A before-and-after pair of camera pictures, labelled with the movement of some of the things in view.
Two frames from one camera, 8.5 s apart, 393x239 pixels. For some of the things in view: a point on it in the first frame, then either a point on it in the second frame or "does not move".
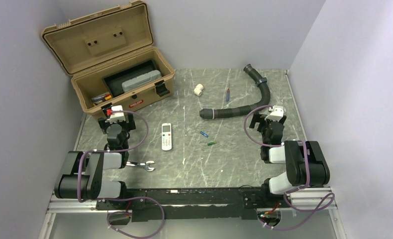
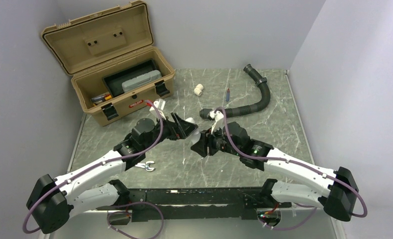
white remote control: x=166 y=136 -> x=196 y=133
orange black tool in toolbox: x=101 y=98 does not move
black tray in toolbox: x=113 y=83 does not move
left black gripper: x=129 y=126 -> x=180 y=128
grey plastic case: x=141 y=80 does not move
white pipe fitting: x=198 y=89 does not move
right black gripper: x=259 y=118 -> x=206 y=139
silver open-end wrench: x=146 y=165 does not move
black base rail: x=191 y=203 does not move
